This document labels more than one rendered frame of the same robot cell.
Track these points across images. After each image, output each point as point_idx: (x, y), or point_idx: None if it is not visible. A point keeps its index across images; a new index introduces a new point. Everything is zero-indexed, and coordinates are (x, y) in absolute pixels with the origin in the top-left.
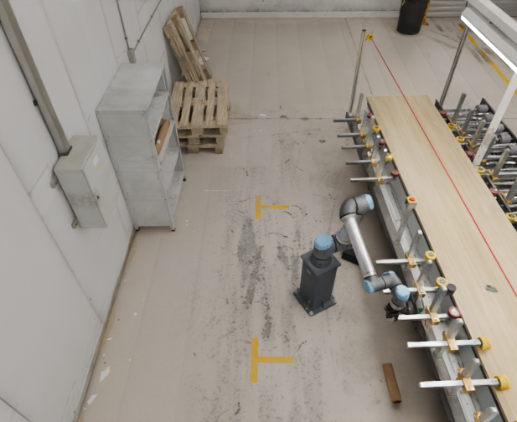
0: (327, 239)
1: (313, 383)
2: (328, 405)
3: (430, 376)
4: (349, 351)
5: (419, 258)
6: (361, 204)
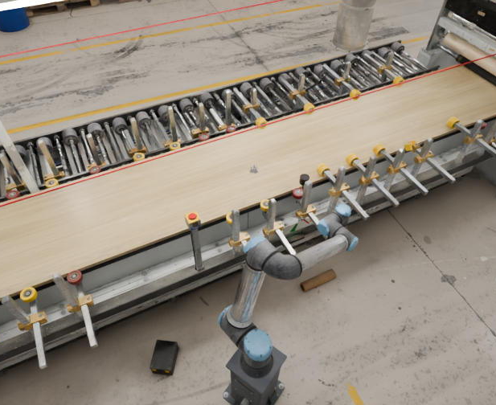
0: (256, 337)
1: (360, 353)
2: (371, 332)
3: None
4: (304, 327)
5: (206, 246)
6: (273, 246)
